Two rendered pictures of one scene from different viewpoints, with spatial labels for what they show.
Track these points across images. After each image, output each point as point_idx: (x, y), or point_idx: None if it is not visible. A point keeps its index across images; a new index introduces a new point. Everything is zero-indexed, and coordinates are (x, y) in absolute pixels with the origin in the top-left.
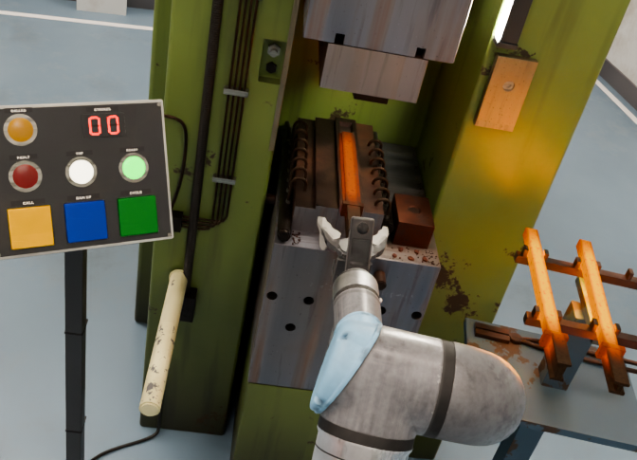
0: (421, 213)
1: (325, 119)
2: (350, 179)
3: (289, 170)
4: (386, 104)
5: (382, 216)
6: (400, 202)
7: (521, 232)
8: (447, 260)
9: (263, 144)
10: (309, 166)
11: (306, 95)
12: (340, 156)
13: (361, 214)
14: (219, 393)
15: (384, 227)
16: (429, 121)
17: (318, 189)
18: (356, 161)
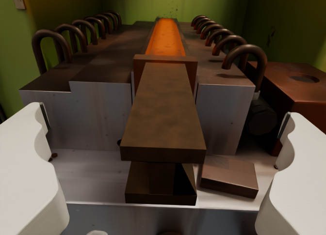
0: (325, 82)
1: (146, 21)
2: (164, 38)
3: (72, 49)
4: (205, 5)
5: (250, 91)
6: (267, 70)
7: None
8: None
9: None
10: (108, 44)
11: (128, 6)
12: (154, 28)
13: (193, 90)
14: None
15: (298, 115)
16: (253, 9)
17: (98, 58)
18: (178, 31)
